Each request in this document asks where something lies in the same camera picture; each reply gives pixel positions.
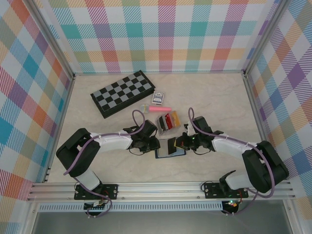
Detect blue leather card holder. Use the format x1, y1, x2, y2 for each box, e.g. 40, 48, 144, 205
155, 138, 188, 159

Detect clear acrylic card organizer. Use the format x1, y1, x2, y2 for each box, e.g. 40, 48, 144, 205
155, 110, 183, 136

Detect gold card stack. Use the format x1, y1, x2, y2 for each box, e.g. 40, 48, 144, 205
170, 111, 181, 127

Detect red card stack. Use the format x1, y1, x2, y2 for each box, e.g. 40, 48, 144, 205
164, 112, 175, 129

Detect blue playing card box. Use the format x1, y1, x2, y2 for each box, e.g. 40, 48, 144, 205
151, 90, 165, 106

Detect pink toy microphone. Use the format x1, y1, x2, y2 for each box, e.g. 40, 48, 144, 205
140, 104, 172, 114

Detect black grey chessboard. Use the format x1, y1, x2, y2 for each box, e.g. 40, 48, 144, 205
90, 70, 156, 119

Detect small electronics board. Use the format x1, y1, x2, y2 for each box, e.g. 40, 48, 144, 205
223, 199, 240, 210
84, 201, 108, 212

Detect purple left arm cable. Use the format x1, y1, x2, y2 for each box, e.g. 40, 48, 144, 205
63, 109, 147, 219

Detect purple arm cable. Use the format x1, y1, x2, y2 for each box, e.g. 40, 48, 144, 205
63, 109, 147, 219
188, 107, 277, 217

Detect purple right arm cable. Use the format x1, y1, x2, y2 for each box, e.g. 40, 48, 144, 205
188, 107, 277, 217

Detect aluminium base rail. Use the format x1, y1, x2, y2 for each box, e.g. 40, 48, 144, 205
26, 180, 297, 202

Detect perforated metal cable tray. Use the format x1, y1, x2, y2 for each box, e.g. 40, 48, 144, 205
38, 203, 224, 213

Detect aluminium side frame rail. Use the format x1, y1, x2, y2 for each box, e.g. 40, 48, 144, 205
42, 75, 76, 183
243, 73, 279, 181

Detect thin aluminium frame rail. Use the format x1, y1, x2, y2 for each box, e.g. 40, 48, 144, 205
73, 70, 247, 75

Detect aluminium frame post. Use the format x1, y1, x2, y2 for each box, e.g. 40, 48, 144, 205
243, 0, 291, 78
28, 0, 76, 80

